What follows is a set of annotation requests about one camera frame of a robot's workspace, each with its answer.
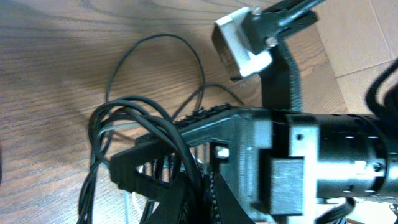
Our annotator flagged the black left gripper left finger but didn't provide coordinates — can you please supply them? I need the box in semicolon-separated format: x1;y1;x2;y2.
149;173;193;224

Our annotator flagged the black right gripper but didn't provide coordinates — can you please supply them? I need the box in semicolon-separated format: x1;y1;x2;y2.
217;108;397;222

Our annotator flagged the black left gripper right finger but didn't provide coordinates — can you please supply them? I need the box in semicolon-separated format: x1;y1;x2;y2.
206;172;254;224

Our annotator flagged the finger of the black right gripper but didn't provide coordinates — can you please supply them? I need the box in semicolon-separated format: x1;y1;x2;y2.
175;104;246;143
109;140;224;202

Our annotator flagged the white USB cable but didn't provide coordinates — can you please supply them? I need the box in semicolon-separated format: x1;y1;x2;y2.
99;123;175;224

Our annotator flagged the black USB cable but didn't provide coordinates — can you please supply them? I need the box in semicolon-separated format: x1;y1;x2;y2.
76;33;246;224

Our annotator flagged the brown cardboard panel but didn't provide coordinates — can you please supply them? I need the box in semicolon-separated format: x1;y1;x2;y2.
315;0;397;114

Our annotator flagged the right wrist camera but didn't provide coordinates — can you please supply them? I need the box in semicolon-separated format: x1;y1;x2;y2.
211;1;318;111

